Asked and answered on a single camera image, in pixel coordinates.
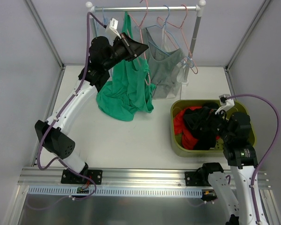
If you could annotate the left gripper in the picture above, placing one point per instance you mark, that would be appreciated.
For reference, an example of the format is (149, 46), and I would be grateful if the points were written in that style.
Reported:
(127, 46)

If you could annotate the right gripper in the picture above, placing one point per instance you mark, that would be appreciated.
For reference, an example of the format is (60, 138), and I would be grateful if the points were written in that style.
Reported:
(213, 123)

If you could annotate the black tank top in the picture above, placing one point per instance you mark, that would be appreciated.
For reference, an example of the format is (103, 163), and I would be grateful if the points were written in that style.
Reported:
(208, 138)

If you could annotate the red tank top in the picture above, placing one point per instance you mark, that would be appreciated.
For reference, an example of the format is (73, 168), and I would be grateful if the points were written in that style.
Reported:
(188, 141)

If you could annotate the blue hanger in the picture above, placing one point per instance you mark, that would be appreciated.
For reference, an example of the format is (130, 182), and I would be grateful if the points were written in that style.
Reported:
(189, 63)
(104, 17)
(100, 22)

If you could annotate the green tank top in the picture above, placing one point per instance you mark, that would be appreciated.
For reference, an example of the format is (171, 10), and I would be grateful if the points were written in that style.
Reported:
(128, 92)

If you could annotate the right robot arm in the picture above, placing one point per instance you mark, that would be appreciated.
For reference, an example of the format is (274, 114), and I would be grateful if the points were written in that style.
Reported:
(243, 207)

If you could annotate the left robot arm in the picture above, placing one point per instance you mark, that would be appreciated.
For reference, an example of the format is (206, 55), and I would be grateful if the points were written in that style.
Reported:
(52, 133)

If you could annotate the grey tank top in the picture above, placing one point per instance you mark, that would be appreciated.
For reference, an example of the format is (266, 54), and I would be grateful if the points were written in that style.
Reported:
(161, 65)

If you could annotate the olive green plastic basket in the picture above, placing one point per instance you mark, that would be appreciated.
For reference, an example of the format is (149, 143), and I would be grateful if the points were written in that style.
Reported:
(217, 151)

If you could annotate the white clothes rack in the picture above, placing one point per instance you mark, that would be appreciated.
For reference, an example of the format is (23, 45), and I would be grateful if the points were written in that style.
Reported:
(92, 9)

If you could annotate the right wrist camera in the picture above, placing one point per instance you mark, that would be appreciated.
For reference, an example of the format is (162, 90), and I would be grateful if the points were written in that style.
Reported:
(226, 103)

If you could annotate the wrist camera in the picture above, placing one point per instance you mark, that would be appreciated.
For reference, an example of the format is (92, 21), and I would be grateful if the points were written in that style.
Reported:
(112, 29)
(226, 103)

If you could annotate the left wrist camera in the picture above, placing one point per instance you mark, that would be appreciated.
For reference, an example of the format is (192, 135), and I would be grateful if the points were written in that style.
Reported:
(112, 29)

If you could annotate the white slotted cable duct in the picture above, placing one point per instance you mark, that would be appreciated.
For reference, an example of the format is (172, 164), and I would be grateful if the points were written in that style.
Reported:
(117, 191)

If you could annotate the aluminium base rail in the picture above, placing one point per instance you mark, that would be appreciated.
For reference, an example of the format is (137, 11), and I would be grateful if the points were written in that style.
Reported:
(113, 177)

